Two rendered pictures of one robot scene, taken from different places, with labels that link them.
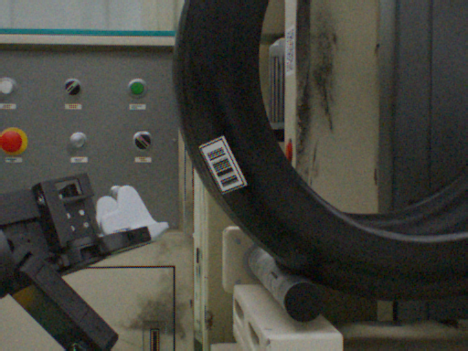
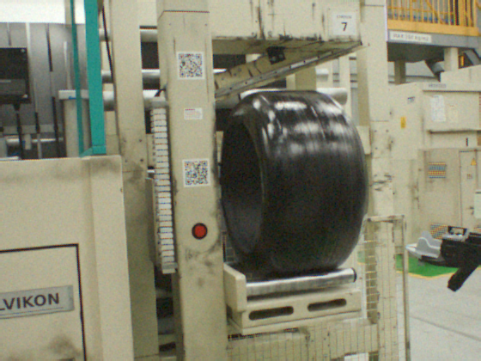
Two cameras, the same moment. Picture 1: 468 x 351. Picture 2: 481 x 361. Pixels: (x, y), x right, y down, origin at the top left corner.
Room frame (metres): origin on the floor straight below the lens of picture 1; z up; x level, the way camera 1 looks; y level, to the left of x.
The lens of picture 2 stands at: (1.65, 1.43, 1.25)
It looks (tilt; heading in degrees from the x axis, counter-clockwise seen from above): 3 degrees down; 259
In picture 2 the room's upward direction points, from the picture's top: 3 degrees counter-clockwise
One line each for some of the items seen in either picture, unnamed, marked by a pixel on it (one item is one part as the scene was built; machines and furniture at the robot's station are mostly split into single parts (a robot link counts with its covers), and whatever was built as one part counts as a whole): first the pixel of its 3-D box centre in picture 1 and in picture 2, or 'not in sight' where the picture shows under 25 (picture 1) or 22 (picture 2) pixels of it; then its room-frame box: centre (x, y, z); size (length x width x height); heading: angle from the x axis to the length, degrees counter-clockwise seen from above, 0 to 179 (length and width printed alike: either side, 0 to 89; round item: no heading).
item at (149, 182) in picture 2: not in sight; (178, 218); (1.47, -0.55, 1.05); 0.20 x 0.15 x 0.30; 6
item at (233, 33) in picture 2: not in sight; (268, 27); (1.12, -0.50, 1.71); 0.61 x 0.25 x 0.15; 6
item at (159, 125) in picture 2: not in sight; (163, 185); (1.55, -0.11, 1.19); 0.05 x 0.04 x 0.48; 96
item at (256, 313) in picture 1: (280, 327); (297, 304); (1.20, -0.06, 0.84); 0.36 x 0.09 x 0.06; 6
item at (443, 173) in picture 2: not in sight; (468, 203); (-2.00, -4.02, 0.62); 0.91 x 0.58 x 1.25; 16
